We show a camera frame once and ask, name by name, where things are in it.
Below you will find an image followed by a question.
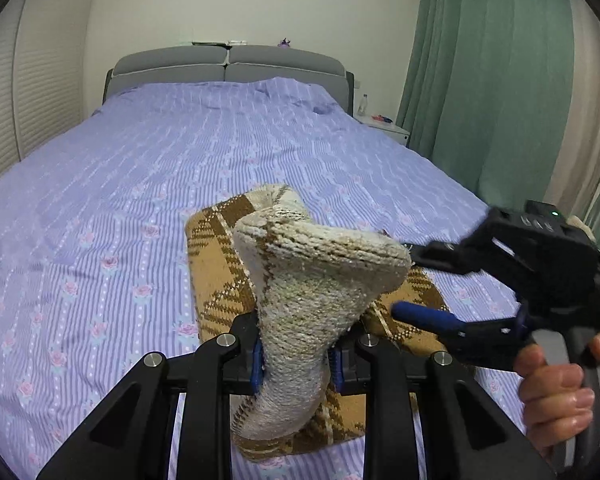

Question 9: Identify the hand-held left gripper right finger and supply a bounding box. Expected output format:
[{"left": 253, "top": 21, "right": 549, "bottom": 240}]
[{"left": 327, "top": 331, "right": 556, "bottom": 480}]

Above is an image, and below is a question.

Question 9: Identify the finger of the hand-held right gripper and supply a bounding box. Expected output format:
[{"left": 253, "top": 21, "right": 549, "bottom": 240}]
[
  {"left": 409, "top": 240, "right": 487, "bottom": 276},
  {"left": 390, "top": 301, "right": 531, "bottom": 372}
]

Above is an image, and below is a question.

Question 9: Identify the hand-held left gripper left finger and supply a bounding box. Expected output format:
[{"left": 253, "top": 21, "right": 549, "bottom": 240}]
[{"left": 35, "top": 312, "right": 267, "bottom": 480}]

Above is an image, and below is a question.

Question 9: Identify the person's right hand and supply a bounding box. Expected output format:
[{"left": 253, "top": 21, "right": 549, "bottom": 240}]
[{"left": 514, "top": 324, "right": 600, "bottom": 457}]

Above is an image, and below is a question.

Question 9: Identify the white nightstand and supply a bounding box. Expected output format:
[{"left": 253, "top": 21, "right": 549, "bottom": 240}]
[{"left": 355, "top": 112, "right": 411, "bottom": 149}]

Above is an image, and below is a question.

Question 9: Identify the beige curtain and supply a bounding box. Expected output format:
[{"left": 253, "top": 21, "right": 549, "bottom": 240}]
[{"left": 540, "top": 0, "right": 600, "bottom": 226}]

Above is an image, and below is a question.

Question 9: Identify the purple striped floral bedsheet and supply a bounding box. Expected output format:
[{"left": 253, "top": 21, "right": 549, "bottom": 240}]
[{"left": 0, "top": 76, "right": 531, "bottom": 480}]

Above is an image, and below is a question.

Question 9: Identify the grey padded headboard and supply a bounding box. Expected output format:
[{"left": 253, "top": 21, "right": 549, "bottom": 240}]
[{"left": 102, "top": 45, "right": 356, "bottom": 118}]

